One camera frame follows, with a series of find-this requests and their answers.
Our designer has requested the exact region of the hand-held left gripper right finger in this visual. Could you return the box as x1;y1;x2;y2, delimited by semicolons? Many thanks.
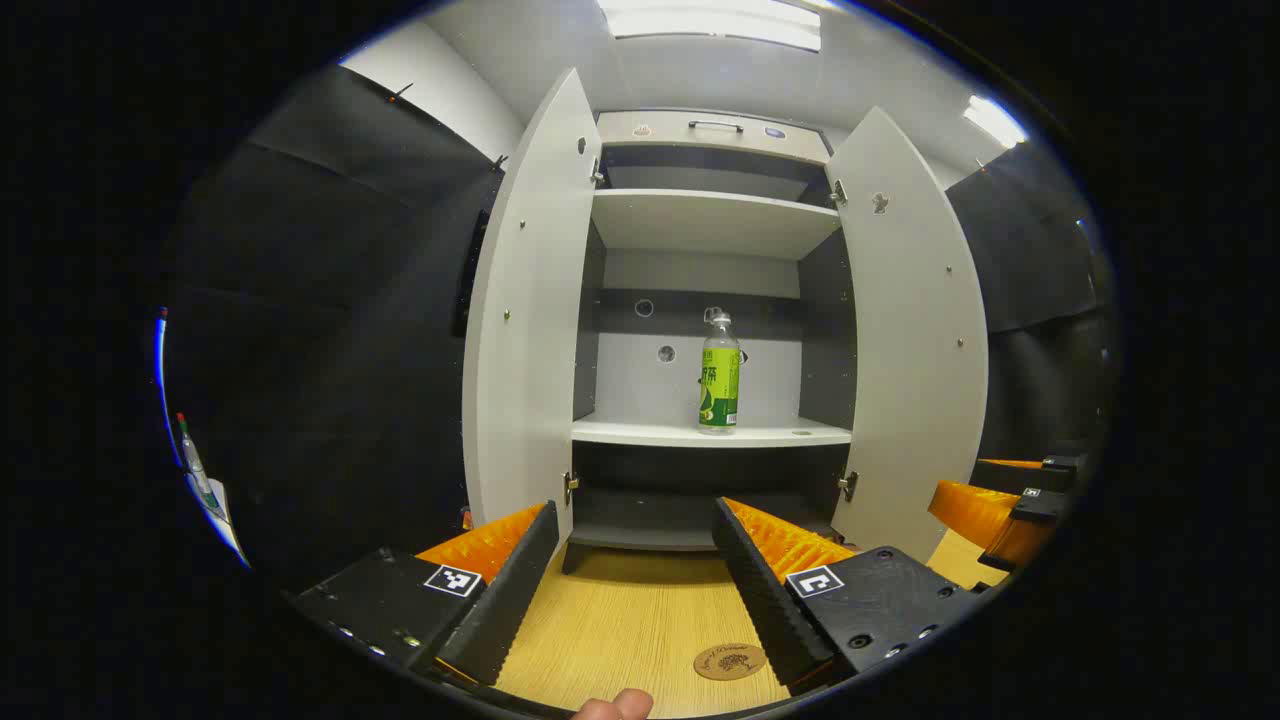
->
712;497;986;698

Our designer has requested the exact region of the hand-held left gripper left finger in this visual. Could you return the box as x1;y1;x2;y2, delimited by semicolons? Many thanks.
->
285;500;561;691

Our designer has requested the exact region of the round cork coaster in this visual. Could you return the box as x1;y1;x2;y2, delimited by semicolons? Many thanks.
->
692;642;769;682

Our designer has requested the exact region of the green label clear bottle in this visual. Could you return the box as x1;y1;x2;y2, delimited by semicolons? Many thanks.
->
697;310;743;436

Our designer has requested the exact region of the black backdrop cloth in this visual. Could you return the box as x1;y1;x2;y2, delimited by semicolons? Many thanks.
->
165;65;1116;591

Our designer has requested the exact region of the ceiling light panel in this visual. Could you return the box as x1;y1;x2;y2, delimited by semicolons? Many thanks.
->
598;0;823;53
963;95;1029;151

